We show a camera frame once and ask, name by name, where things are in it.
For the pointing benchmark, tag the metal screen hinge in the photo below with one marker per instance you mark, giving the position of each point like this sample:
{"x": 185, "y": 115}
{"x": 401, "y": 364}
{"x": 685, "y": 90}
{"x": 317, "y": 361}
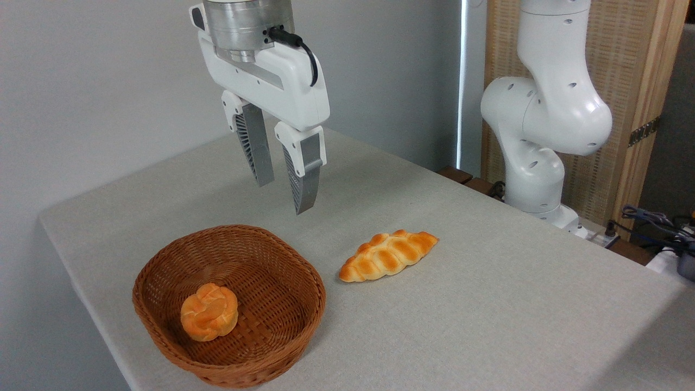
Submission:
{"x": 645, "y": 130}

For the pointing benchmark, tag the brown wicker basket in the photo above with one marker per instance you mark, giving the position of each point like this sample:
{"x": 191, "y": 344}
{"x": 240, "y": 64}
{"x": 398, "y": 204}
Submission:
{"x": 271, "y": 282}

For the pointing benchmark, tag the long braided bread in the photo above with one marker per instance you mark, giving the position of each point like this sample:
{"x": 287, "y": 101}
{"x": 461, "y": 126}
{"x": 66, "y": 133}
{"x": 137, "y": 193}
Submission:
{"x": 385, "y": 256}

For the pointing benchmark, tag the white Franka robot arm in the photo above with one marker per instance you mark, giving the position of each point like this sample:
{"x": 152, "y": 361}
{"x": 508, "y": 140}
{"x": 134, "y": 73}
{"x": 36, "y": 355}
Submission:
{"x": 548, "y": 108}

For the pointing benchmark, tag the white cloth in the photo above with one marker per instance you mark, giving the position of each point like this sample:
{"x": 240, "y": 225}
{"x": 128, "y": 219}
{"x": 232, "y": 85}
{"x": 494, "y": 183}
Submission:
{"x": 662, "y": 263}

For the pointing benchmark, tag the grey fabric tablecloth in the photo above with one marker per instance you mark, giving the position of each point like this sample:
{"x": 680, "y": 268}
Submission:
{"x": 461, "y": 326}

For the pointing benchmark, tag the dark wooden base platform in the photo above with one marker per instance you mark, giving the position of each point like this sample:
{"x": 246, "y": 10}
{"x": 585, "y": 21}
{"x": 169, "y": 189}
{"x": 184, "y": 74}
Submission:
{"x": 461, "y": 175}

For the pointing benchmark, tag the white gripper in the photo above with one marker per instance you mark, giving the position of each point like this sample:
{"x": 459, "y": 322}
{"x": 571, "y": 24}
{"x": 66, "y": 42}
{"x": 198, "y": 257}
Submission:
{"x": 282, "y": 84}

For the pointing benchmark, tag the round knotted bread roll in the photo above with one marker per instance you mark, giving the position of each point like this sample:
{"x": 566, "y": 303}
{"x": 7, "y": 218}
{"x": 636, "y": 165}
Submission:
{"x": 209, "y": 312}

